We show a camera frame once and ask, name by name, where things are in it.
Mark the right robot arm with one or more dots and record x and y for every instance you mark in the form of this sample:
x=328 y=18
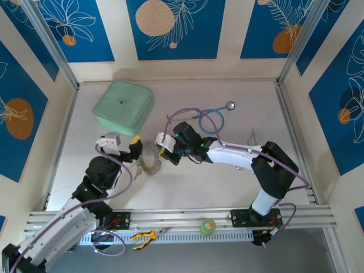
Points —
x=273 y=170

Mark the mint green zip case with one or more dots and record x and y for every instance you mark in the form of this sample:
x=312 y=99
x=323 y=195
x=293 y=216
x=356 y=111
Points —
x=123 y=105

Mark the blue stethoscope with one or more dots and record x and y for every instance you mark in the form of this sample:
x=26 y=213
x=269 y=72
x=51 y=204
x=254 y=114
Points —
x=231 y=105

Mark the silver carabiner clip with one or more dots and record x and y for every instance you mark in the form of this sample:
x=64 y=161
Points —
x=255 y=131

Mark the green tape roll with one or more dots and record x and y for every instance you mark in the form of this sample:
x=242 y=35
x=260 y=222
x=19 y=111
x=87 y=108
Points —
x=208 y=227

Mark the yellow black pliers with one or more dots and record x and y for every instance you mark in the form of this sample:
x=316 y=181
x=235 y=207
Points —
x=145 y=235

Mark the black ribbed block stack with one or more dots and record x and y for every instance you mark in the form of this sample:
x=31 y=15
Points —
x=72 y=247

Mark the grey metal shelf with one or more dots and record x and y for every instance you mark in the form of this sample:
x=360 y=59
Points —
x=199 y=258

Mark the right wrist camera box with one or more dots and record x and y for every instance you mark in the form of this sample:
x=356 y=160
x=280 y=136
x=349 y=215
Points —
x=166 y=140

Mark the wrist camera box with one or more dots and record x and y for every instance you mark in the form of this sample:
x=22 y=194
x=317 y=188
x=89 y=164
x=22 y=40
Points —
x=166 y=140
x=112 y=138

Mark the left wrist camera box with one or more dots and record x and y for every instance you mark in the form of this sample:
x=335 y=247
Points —
x=112 y=138

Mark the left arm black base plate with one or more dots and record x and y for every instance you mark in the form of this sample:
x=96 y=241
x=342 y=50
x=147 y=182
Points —
x=122 y=220

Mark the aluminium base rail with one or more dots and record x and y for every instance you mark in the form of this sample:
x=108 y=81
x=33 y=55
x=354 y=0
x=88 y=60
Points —
x=182 y=217

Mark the aluminium table side rail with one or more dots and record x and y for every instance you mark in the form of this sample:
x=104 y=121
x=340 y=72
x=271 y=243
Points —
x=66 y=119
x=282 y=99

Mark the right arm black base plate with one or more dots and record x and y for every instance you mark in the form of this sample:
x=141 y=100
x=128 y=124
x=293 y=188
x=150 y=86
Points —
x=239 y=217

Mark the aluminium frame post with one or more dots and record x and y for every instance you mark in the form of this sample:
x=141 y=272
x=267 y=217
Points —
x=51 y=42
x=301 y=39

